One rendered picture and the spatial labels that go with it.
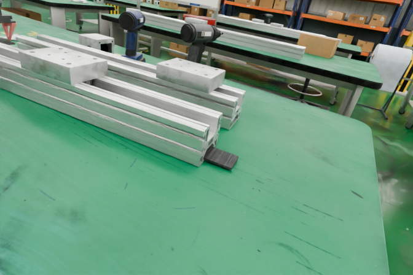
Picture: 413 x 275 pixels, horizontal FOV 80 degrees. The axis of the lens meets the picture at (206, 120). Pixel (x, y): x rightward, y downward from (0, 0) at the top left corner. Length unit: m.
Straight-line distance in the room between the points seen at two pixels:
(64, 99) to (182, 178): 0.36
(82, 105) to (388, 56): 3.71
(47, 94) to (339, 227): 0.68
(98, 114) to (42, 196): 0.23
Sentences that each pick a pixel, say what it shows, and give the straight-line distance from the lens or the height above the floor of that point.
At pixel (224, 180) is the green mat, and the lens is 0.48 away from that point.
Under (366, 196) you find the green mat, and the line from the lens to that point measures 0.60.
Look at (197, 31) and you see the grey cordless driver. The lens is 0.84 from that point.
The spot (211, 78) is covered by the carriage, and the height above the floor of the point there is 0.90.
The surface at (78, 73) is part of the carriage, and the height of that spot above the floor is 0.89.
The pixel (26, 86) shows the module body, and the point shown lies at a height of 0.81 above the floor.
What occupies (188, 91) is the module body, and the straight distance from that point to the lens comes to 0.66.
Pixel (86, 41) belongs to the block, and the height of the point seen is 0.86.
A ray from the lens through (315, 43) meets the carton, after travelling 2.42.
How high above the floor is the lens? 1.08
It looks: 26 degrees down
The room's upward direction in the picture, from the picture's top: 10 degrees clockwise
